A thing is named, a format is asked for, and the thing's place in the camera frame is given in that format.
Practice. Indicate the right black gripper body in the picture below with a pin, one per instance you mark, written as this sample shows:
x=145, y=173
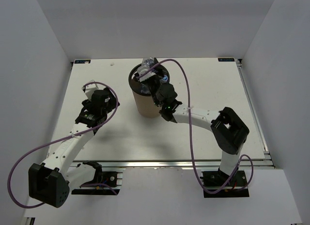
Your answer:
x=155, y=84

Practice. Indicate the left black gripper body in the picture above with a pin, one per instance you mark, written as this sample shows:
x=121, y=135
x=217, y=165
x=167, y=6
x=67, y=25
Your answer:
x=112, y=103

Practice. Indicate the blue label bottle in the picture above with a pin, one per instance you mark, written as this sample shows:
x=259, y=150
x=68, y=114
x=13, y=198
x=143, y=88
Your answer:
x=164, y=79
x=146, y=64

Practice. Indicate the green label crushed bottle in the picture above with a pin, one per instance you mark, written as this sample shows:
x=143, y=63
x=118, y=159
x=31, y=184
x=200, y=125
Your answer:
x=144, y=89

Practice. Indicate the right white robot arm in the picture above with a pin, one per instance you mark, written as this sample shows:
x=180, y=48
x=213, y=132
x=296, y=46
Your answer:
x=229, y=130

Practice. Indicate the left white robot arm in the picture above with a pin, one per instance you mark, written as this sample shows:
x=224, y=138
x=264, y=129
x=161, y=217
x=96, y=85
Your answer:
x=52, y=181

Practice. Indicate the brown cylindrical bin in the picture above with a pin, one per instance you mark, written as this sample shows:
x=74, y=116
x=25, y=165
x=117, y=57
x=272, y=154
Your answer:
x=144, y=103

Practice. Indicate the left blue table sticker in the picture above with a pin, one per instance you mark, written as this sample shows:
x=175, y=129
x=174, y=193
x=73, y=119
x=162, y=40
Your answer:
x=82, y=61

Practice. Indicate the blue table sticker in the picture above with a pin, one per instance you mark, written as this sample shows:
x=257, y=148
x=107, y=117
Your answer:
x=226, y=59
x=82, y=61

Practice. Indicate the right blue table sticker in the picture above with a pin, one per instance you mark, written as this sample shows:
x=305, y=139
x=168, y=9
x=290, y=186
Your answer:
x=226, y=59

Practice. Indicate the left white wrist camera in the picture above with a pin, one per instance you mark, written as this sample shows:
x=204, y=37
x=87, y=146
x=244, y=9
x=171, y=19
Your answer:
x=90, y=89

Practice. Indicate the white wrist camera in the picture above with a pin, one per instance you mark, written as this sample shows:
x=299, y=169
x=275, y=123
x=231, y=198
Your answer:
x=145, y=76
x=90, y=89

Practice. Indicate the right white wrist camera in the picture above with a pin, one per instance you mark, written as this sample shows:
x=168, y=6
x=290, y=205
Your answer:
x=145, y=76

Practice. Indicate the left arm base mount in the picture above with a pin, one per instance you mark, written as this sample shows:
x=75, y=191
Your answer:
x=91, y=178

